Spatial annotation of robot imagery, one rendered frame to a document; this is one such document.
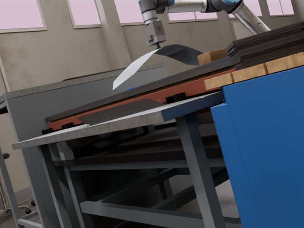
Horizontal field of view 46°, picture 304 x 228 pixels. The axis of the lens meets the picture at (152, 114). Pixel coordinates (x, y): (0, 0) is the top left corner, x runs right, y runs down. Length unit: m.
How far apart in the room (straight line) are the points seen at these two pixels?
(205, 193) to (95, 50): 5.31
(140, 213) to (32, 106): 1.01
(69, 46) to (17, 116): 3.71
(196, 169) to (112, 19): 5.51
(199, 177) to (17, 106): 1.52
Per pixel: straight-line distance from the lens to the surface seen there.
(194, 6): 2.14
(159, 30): 1.83
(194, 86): 1.21
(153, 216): 1.67
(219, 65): 1.13
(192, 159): 1.00
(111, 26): 6.30
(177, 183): 2.90
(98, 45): 6.24
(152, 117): 0.90
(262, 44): 0.76
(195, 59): 2.01
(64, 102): 2.41
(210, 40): 8.74
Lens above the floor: 0.78
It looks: 2 degrees down
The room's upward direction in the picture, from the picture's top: 16 degrees counter-clockwise
